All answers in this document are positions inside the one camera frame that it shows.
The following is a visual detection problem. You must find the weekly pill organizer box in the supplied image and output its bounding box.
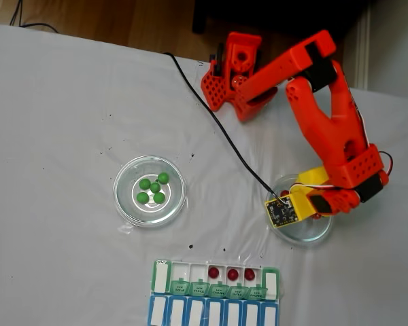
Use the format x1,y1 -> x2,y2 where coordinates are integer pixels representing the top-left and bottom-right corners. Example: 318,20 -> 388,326
146,258 -> 286,326

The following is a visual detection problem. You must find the clear glass dish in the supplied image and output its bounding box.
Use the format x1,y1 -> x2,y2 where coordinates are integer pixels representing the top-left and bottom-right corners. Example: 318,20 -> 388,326
112,155 -> 187,228
265,174 -> 334,248

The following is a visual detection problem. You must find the orange perforated holder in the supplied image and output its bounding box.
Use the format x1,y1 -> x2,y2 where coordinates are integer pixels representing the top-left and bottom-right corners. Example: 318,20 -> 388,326
200,59 -> 231,113

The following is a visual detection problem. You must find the white door trim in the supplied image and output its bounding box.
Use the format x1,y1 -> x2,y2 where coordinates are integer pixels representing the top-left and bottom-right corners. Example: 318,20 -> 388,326
355,0 -> 373,91

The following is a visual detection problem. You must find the dark wooden furniture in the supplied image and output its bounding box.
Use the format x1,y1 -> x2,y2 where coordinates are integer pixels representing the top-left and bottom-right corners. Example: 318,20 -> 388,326
192,0 -> 373,59

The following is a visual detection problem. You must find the white tablecloth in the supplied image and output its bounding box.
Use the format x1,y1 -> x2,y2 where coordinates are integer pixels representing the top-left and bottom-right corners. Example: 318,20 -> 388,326
0,22 -> 408,326

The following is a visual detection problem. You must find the camera board in yellow mount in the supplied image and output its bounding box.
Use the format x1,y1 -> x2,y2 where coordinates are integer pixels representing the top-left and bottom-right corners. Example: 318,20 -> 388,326
264,190 -> 316,228

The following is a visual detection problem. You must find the black camera cable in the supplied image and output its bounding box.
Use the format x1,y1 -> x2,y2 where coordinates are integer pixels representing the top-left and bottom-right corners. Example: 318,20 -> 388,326
163,52 -> 287,207

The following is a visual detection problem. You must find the thin black floor cable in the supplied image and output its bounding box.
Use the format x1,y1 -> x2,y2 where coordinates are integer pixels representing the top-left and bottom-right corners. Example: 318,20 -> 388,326
9,0 -> 61,34

